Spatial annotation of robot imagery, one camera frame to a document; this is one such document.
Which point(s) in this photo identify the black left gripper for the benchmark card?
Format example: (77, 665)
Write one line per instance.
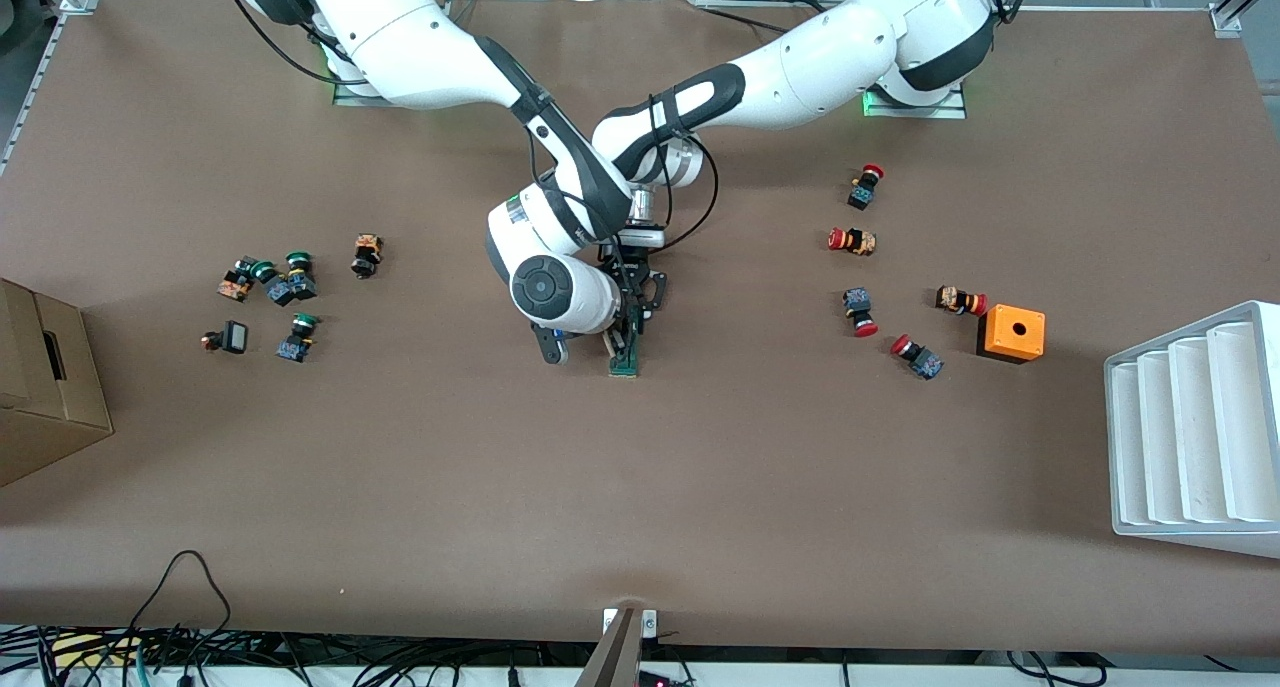
(636, 279)

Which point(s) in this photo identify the green knife load switch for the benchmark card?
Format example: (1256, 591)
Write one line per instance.
(627, 365)

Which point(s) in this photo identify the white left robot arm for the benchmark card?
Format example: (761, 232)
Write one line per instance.
(830, 57)

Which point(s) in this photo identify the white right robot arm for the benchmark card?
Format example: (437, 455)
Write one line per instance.
(420, 37)

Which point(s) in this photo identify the red emergency button orange block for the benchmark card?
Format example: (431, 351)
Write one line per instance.
(962, 300)
(852, 240)

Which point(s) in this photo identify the red emergency button blue block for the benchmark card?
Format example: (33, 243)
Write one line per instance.
(917, 356)
(866, 187)
(860, 310)

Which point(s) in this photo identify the green pushbutton blue contact block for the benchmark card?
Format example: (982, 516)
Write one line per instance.
(296, 345)
(278, 290)

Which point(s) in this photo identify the green pushbutton black contact block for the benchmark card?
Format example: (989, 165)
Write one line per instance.
(302, 285)

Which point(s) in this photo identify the black pushbutton orange contact block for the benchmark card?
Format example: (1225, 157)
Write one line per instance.
(236, 285)

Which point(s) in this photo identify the circuit board red LED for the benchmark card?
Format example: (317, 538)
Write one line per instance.
(655, 679)

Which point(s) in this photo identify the brown cardboard box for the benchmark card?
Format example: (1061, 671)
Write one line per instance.
(50, 397)

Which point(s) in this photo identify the white slotted sorting rack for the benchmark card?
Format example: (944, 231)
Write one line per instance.
(1190, 437)

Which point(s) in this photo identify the black selector switch orange block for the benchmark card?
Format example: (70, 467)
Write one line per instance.
(366, 255)

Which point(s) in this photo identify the small metal mounting bracket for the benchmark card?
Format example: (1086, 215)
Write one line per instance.
(650, 622)
(610, 622)

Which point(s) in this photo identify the black small switch part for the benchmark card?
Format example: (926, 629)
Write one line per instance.
(235, 337)

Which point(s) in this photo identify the aluminium camera post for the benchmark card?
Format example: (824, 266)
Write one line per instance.
(615, 657)

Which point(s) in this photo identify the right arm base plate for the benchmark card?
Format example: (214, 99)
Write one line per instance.
(350, 95)

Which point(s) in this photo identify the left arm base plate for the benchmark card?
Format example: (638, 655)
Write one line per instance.
(940, 110)

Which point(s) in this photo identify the orange button enclosure box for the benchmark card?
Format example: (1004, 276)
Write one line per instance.
(1012, 332)

